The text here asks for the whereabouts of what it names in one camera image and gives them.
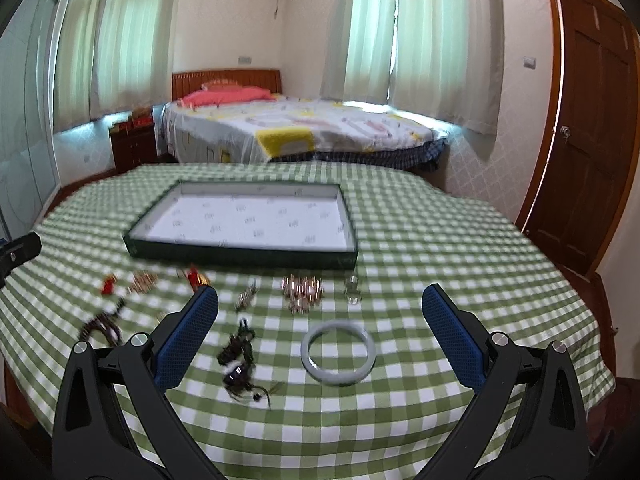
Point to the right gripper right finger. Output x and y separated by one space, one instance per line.
548 438

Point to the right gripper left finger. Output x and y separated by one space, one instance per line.
91 438

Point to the small red tassel charm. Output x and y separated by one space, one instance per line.
108 286

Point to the black tassel pendant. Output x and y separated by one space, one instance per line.
237 358

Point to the red knot gold charm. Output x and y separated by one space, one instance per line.
195 278

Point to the rhinestone leaf brooch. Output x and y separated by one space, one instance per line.
246 297

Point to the pale jade bangle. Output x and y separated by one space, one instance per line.
338 353

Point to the pearl flower brooch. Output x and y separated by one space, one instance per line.
301 293

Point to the dark green jewelry tray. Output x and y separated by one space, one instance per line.
242 224

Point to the dark wooden nightstand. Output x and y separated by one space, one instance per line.
133 141

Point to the green white checkered tablecloth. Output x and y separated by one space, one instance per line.
410 235

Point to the wooden headboard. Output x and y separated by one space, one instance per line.
185 83

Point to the pink pillow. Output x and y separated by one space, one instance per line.
225 95

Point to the left white curtain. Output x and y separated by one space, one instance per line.
112 56

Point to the white curtain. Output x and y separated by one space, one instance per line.
436 58
112 56

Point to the brown wooden door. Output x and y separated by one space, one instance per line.
580 187

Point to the bed with patterned sheet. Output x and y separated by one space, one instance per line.
296 130

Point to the orange patterned cushion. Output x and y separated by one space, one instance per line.
221 84

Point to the metal door knob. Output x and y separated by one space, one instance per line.
564 133

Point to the right white curtain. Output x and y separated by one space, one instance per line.
436 58

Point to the wall light switch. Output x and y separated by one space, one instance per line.
529 62

